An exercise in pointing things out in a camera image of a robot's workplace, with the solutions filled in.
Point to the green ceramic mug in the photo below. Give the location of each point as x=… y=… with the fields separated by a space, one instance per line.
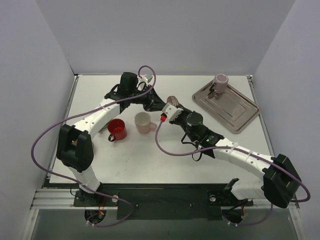
x=105 y=127

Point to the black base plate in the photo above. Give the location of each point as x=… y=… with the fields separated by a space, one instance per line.
x=163 y=201

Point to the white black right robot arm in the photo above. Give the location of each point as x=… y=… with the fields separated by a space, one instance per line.
x=277 y=177

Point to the metal serving tray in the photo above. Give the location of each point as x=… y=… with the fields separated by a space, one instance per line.
x=231 y=108

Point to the red mug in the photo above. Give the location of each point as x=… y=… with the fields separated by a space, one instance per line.
x=117 y=130

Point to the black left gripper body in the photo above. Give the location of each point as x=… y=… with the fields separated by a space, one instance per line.
x=152 y=102

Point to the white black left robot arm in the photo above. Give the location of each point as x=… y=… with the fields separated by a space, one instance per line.
x=75 y=147

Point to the pink ceramic mug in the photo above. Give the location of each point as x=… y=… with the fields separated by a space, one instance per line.
x=144 y=123

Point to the purple mug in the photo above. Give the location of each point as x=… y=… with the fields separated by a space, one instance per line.
x=220 y=83

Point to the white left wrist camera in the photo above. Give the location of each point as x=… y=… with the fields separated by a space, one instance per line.
x=146 y=78

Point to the aluminium rail frame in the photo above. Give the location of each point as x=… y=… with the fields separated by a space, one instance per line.
x=278 y=179

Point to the brown patterned cup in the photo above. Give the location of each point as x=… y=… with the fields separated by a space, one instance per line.
x=173 y=101

